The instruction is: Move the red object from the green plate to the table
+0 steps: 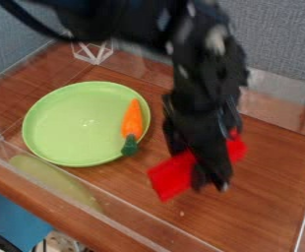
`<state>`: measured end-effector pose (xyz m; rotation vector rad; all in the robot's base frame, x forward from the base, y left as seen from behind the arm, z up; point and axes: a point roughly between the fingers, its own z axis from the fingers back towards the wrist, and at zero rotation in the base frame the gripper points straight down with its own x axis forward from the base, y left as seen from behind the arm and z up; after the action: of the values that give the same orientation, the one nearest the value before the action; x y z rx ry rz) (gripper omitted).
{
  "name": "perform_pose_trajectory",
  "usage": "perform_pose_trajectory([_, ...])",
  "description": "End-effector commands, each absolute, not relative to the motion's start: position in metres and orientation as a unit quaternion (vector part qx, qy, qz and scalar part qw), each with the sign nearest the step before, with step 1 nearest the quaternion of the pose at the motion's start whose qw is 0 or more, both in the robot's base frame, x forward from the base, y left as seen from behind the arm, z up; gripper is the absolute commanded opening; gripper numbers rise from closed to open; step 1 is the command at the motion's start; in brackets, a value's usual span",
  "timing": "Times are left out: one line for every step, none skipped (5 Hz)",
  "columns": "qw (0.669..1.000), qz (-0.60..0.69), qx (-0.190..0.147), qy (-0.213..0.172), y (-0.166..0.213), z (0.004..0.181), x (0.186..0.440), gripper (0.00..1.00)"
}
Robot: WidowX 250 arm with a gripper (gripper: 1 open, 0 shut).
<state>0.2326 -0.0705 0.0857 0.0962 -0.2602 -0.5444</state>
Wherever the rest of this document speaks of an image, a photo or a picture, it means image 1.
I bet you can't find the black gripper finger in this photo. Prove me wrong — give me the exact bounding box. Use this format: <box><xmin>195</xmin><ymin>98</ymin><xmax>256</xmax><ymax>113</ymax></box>
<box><xmin>203</xmin><ymin>139</ymin><xmax>232</xmax><ymax>192</ymax></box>
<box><xmin>189</xmin><ymin>161</ymin><xmax>208</xmax><ymax>192</ymax></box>

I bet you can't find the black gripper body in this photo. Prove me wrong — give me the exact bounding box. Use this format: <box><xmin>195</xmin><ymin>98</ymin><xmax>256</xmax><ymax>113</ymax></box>
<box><xmin>161</xmin><ymin>65</ymin><xmax>250</xmax><ymax>158</ymax></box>

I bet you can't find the blue object under table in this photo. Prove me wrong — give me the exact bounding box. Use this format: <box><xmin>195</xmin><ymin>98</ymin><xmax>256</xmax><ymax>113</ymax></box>
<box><xmin>0</xmin><ymin>194</ymin><xmax>52</xmax><ymax>252</ymax></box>

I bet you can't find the black cable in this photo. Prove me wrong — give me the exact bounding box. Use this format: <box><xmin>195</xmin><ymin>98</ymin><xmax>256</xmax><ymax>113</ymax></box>
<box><xmin>0</xmin><ymin>0</ymin><xmax>73</xmax><ymax>43</ymax></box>

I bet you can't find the orange toy carrot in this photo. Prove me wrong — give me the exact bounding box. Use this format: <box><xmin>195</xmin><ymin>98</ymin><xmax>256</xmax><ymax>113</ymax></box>
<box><xmin>120</xmin><ymin>98</ymin><xmax>143</xmax><ymax>157</ymax></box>

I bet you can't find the red rectangular block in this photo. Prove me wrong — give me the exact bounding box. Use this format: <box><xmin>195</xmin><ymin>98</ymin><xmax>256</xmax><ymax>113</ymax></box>
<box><xmin>147</xmin><ymin>130</ymin><xmax>247</xmax><ymax>202</ymax></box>

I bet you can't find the green plate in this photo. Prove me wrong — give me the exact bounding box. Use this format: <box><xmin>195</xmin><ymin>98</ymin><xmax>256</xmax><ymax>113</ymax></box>
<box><xmin>22</xmin><ymin>81</ymin><xmax>151</xmax><ymax>167</ymax></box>

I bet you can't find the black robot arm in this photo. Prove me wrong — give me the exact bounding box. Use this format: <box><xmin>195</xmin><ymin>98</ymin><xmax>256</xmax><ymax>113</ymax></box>
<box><xmin>30</xmin><ymin>0</ymin><xmax>248</xmax><ymax>191</ymax></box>

